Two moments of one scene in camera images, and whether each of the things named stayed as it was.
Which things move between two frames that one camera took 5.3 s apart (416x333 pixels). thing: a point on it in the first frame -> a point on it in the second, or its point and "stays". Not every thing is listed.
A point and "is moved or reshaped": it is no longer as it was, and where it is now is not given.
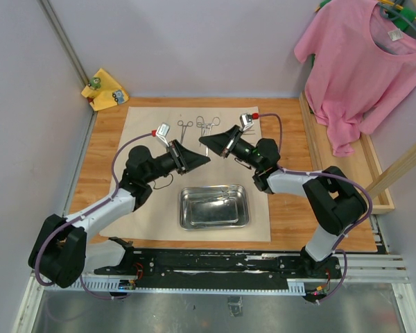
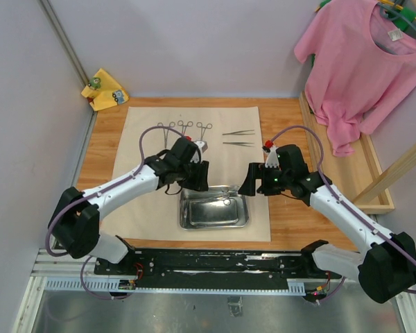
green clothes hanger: [404, 18] stays
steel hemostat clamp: [180, 123] stays
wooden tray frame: [360, 166] stays
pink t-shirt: [360, 67] stays
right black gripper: [223, 143] -> [256, 171]
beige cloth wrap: [229, 171] -> [154, 215]
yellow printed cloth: [105, 91] stays
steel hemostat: [206, 130] is moved or reshaped
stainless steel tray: [203, 207] stays
